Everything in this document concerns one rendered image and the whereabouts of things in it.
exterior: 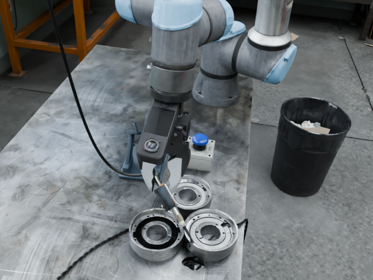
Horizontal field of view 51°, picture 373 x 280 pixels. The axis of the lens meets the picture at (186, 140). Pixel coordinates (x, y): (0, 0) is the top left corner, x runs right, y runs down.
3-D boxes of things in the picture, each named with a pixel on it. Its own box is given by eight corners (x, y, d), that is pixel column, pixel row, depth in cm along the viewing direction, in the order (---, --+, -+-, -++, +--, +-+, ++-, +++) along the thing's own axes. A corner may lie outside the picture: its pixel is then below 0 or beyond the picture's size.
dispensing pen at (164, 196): (191, 251, 72) (145, 172, 74) (187, 250, 76) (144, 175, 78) (201, 245, 73) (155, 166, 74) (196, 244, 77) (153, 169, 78)
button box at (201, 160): (210, 172, 95) (212, 156, 92) (181, 168, 96) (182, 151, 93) (213, 151, 101) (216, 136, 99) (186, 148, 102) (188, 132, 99)
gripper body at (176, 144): (190, 139, 77) (197, 80, 71) (182, 161, 70) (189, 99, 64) (152, 132, 78) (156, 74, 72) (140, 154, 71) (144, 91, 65)
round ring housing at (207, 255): (200, 273, 72) (202, 259, 70) (172, 233, 79) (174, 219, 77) (246, 251, 77) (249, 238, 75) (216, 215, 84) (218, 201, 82)
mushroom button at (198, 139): (205, 159, 95) (207, 143, 92) (189, 156, 95) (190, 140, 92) (207, 149, 98) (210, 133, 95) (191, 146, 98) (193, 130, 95)
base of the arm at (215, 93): (195, 80, 132) (198, 53, 126) (241, 86, 130) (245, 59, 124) (188, 103, 120) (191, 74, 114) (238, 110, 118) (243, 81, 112)
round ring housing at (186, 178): (195, 182, 92) (197, 169, 89) (219, 213, 85) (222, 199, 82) (154, 195, 87) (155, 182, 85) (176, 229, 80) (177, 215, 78)
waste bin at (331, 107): (329, 206, 201) (357, 139, 176) (264, 196, 204) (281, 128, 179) (322, 164, 228) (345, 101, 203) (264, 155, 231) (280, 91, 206)
